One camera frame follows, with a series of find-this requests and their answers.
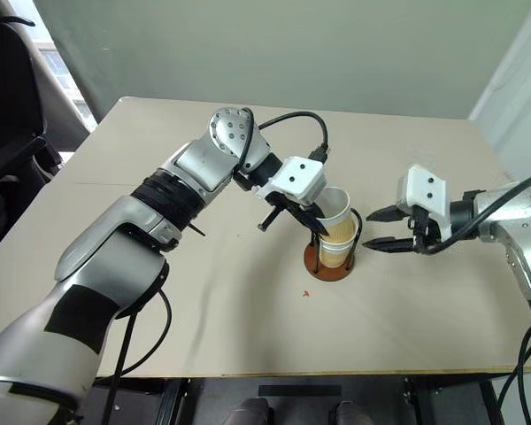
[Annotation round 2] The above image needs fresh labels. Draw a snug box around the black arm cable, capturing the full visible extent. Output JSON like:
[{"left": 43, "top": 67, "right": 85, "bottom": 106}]
[
  {"left": 495, "top": 321, "right": 531, "bottom": 425},
  {"left": 95, "top": 265, "right": 173, "bottom": 425}
]

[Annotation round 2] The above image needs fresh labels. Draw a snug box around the black right upper arm cable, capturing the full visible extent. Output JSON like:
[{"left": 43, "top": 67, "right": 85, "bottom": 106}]
[{"left": 495, "top": 321, "right": 531, "bottom": 425}]

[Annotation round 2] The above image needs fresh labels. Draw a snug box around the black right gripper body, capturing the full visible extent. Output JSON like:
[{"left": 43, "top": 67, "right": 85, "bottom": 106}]
[{"left": 406, "top": 205, "right": 447, "bottom": 255}]

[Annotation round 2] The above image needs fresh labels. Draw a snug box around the black wire wooden-base cup holder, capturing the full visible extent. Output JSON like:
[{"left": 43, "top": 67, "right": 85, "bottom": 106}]
[{"left": 303, "top": 207, "right": 365, "bottom": 282}]

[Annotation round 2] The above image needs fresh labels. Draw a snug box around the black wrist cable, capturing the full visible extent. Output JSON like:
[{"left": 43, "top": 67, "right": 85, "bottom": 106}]
[
  {"left": 236, "top": 107, "right": 331, "bottom": 166},
  {"left": 424, "top": 170, "right": 531, "bottom": 256}
]

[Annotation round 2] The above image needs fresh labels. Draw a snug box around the black left upper arm cable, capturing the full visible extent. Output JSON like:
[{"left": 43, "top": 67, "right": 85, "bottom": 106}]
[{"left": 95, "top": 265, "right": 173, "bottom": 425}]

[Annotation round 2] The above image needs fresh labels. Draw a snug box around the orange white ribbed paper cup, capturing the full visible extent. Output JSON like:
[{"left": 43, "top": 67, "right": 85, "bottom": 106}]
[
  {"left": 319, "top": 236, "right": 355, "bottom": 268},
  {"left": 312, "top": 186, "right": 351, "bottom": 244}
]

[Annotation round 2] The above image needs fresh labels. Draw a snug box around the window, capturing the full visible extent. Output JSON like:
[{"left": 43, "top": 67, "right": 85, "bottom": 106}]
[{"left": 34, "top": 38, "right": 97, "bottom": 134}]

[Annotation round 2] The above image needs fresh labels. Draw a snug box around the dark grey rounded shape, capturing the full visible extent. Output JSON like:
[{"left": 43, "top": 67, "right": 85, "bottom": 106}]
[
  {"left": 232, "top": 397, "right": 275, "bottom": 425},
  {"left": 329, "top": 400, "right": 375, "bottom": 425}
]

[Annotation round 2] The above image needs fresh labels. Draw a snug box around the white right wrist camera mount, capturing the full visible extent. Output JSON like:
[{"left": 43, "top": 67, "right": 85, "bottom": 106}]
[{"left": 396, "top": 164, "right": 453, "bottom": 240}]

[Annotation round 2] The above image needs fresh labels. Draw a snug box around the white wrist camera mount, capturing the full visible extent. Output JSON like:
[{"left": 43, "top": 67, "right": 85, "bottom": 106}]
[
  {"left": 396, "top": 164, "right": 453, "bottom": 240},
  {"left": 255, "top": 155, "right": 327, "bottom": 207}
]

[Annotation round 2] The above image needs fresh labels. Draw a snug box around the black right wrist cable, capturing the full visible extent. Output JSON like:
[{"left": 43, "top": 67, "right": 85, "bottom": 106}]
[{"left": 424, "top": 170, "right": 531, "bottom": 256}]

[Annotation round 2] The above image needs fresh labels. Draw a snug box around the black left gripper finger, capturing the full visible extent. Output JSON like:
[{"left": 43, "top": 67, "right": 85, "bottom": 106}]
[
  {"left": 256, "top": 205, "right": 285, "bottom": 232},
  {"left": 290, "top": 204, "right": 332, "bottom": 236}
]

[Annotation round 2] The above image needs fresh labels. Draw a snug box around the black office chair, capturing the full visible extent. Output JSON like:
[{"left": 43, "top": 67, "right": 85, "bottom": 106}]
[{"left": 0, "top": 16, "right": 65, "bottom": 262}]

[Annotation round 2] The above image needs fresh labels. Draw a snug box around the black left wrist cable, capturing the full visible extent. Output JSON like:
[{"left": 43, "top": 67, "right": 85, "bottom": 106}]
[{"left": 236, "top": 107, "right": 331, "bottom": 166}]

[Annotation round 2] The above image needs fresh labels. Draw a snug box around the black tape strip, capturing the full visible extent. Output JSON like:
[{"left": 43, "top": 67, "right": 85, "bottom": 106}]
[{"left": 258, "top": 384, "right": 342, "bottom": 398}]

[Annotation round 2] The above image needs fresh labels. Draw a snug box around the black metal table frame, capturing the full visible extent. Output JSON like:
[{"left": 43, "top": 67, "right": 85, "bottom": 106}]
[{"left": 92, "top": 374, "right": 519, "bottom": 425}]

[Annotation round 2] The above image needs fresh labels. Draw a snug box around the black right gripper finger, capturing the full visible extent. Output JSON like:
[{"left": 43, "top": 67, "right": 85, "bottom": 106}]
[
  {"left": 362, "top": 236, "right": 416, "bottom": 253},
  {"left": 365, "top": 203, "right": 412, "bottom": 223}
]

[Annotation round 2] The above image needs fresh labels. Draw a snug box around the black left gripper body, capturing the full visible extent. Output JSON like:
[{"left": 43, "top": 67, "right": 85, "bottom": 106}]
[{"left": 266, "top": 191, "right": 316, "bottom": 217}]

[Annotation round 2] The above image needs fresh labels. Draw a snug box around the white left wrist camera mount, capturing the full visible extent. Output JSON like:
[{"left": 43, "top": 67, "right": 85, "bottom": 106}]
[{"left": 255, "top": 155, "right": 327, "bottom": 207}]

